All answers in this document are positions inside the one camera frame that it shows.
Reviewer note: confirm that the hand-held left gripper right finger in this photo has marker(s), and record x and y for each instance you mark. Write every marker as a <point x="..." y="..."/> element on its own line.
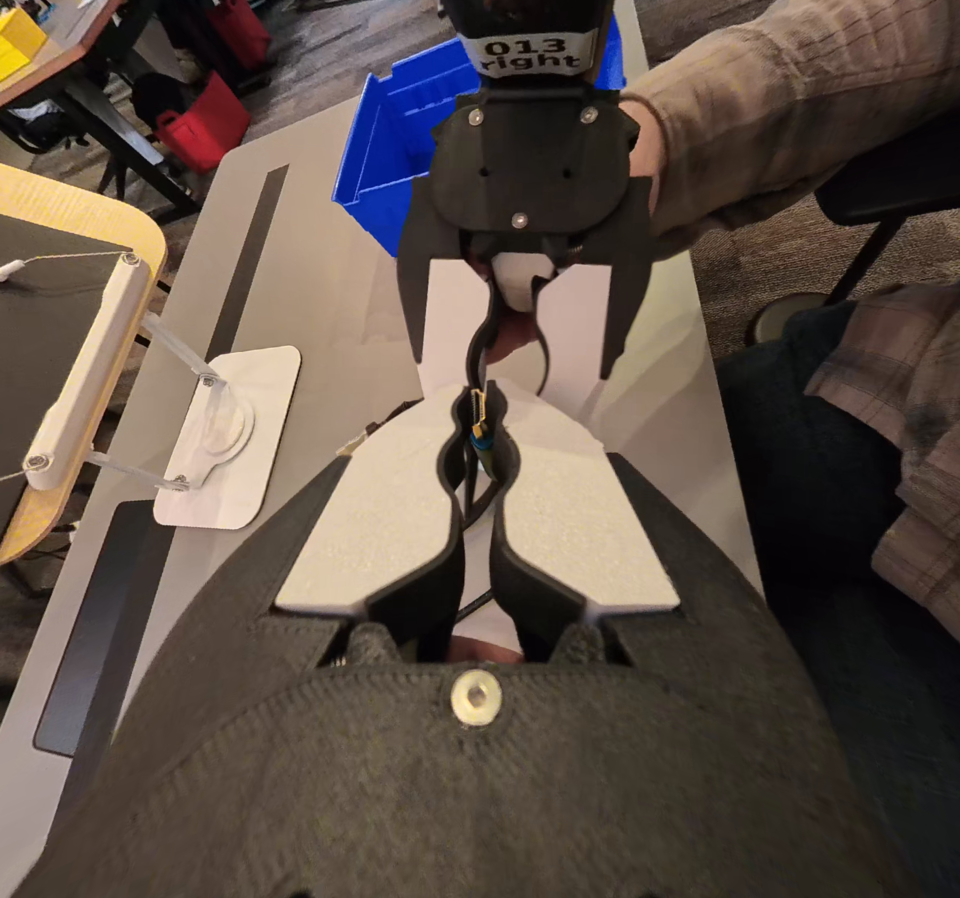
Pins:
<point x="585" y="538"/>

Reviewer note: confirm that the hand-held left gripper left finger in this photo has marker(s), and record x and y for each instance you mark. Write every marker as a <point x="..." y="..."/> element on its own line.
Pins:
<point x="375" y="538"/>

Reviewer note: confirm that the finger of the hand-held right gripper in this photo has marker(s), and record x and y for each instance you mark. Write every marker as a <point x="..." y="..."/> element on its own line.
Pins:
<point x="450" y="321"/>
<point x="570" y="336"/>

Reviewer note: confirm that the blue plastic bin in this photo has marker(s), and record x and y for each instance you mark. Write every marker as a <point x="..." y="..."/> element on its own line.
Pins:
<point x="383" y="133"/>

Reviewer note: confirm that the person's right forearm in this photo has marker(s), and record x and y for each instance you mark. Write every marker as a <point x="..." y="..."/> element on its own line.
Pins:
<point x="795" y="88"/>

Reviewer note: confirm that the person's right hand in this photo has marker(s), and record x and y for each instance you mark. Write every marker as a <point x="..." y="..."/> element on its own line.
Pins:
<point x="645" y="148"/>

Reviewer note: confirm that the red bin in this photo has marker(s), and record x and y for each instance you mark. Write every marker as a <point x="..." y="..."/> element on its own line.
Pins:
<point x="203" y="126"/>
<point x="240" y="28"/>

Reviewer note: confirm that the white bar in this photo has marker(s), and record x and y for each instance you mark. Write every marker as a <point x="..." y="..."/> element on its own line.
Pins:
<point x="90" y="366"/>

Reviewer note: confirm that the small yellow bin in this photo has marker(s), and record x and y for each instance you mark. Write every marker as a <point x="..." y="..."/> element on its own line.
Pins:
<point x="21" y="40"/>

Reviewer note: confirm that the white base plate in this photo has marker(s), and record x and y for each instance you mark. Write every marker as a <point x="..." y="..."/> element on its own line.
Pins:
<point x="240" y="448"/>

